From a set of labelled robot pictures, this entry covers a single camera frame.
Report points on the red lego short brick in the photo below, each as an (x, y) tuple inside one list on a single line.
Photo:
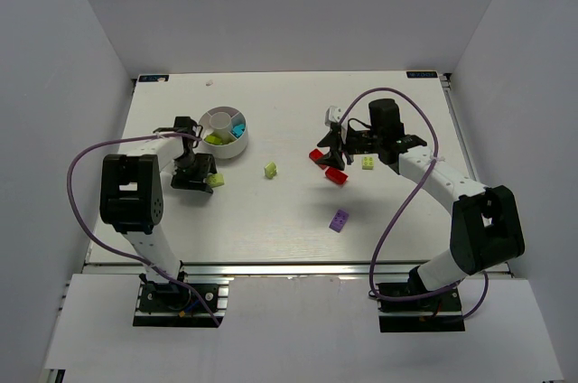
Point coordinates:
[(336, 176)]

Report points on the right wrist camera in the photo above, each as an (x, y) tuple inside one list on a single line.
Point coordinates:
[(333, 115)]

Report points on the right blue table label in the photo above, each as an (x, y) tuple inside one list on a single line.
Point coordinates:
[(422, 74)]

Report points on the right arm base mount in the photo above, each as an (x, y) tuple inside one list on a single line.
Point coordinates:
[(441, 313)]

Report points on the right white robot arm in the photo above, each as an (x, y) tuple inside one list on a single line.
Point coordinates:
[(485, 226)]

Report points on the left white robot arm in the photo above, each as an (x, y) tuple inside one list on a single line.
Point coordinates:
[(131, 194)]

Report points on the left blue table label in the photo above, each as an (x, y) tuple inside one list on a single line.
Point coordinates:
[(153, 78)]

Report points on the light green lego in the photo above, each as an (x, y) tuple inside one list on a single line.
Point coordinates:
[(270, 170), (367, 163), (215, 180)]

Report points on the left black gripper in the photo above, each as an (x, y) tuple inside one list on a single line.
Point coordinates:
[(192, 180)]

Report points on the white divided round container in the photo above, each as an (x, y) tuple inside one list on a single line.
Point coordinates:
[(217, 121)]

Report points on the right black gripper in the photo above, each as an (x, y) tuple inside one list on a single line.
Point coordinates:
[(340, 144)]

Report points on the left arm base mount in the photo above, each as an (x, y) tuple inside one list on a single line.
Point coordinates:
[(172, 306)]

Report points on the cyan lego brick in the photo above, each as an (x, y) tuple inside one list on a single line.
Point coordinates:
[(238, 130)]

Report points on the red lego long brick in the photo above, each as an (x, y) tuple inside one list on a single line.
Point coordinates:
[(315, 155)]

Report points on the aluminium table frame rail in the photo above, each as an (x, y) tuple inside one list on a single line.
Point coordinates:
[(464, 129)]

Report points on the blue table label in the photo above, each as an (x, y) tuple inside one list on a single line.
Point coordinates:
[(153, 78), (422, 74)]

